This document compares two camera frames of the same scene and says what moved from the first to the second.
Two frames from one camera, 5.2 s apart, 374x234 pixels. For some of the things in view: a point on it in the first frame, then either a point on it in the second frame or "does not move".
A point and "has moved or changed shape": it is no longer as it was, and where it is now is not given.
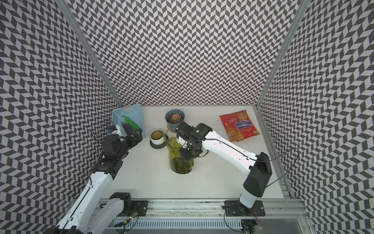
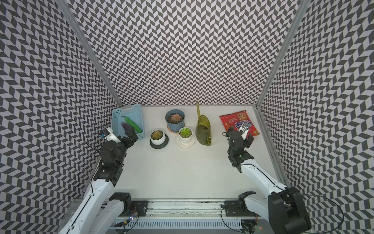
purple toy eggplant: [129, 129] does not move
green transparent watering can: [178, 164] has moved or changed shape
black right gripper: [187, 157] to [248, 141]
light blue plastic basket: [133, 112] does not move
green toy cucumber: [134, 126] does not move
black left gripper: [138, 138] does not move
